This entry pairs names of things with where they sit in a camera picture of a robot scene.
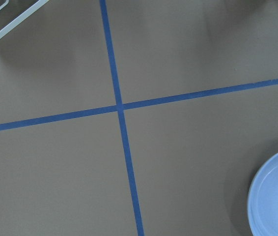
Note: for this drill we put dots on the blue plate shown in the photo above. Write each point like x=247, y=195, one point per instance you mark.
x=262, y=204

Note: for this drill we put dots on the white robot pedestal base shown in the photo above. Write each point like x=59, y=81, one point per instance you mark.
x=10, y=26

